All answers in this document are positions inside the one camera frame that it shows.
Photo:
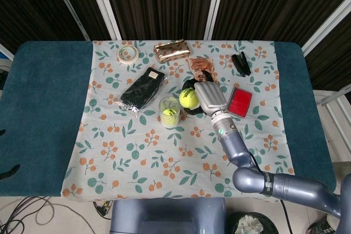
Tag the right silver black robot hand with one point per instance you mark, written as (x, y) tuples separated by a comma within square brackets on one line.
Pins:
[(211, 95)]

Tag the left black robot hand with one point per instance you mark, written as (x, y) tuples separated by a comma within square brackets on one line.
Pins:
[(9, 173)]

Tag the yellow tennis ball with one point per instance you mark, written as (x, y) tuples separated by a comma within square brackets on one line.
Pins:
[(187, 98), (167, 119)]

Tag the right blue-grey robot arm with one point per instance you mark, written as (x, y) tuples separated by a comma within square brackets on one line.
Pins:
[(235, 149)]

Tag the red ink pad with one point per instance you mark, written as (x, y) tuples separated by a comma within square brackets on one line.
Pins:
[(241, 101)]

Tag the orange spouted snack pouch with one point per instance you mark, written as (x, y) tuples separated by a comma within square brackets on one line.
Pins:
[(200, 65)]

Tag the black binder clip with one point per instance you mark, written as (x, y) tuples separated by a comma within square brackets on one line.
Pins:
[(241, 64)]

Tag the clear glass cup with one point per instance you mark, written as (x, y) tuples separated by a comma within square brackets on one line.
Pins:
[(163, 108)]

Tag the gold foil wrapped package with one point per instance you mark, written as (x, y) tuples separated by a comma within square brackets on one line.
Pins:
[(171, 51)]

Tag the black socks in plastic bag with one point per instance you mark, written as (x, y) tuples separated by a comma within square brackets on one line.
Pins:
[(140, 90)]

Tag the teal table cover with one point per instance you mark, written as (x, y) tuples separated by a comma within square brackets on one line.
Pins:
[(41, 108)]

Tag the beige masking tape roll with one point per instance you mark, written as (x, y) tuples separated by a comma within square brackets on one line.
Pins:
[(127, 62)]

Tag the floral leaf print tablecloth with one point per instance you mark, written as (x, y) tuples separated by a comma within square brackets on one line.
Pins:
[(123, 149)]

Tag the white metal rack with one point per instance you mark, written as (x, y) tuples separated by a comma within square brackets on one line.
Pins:
[(333, 97)]

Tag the trash bin with black bag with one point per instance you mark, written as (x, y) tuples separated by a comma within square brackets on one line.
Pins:
[(241, 220)]

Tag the blue-grey robot torso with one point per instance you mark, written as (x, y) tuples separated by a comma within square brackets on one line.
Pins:
[(164, 217)]

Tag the white partition frame post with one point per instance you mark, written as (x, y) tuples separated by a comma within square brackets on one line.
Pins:
[(68, 4), (102, 4), (216, 4), (326, 23)]

